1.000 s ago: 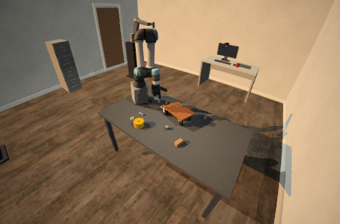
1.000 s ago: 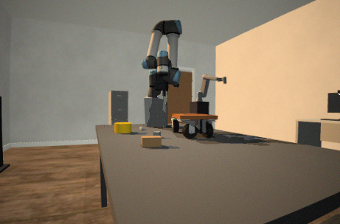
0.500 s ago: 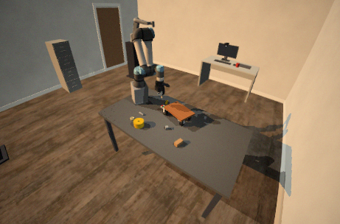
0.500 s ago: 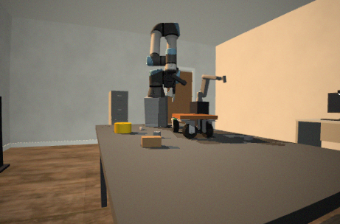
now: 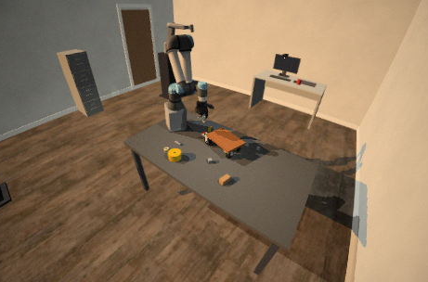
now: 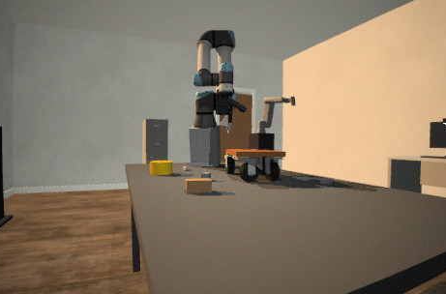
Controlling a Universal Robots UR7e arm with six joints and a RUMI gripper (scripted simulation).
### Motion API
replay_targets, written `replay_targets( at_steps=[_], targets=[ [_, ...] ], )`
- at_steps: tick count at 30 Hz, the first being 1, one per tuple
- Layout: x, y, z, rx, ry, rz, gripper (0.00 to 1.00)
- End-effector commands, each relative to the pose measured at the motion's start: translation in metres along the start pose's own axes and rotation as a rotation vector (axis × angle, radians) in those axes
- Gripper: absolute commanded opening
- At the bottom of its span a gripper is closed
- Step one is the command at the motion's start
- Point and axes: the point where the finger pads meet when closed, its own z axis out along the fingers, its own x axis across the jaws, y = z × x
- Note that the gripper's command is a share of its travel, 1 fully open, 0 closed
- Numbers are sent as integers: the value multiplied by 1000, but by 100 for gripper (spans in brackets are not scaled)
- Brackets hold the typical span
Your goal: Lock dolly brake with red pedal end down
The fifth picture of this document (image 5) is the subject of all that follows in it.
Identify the small orange block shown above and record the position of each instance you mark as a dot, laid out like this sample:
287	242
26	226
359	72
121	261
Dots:
224	179

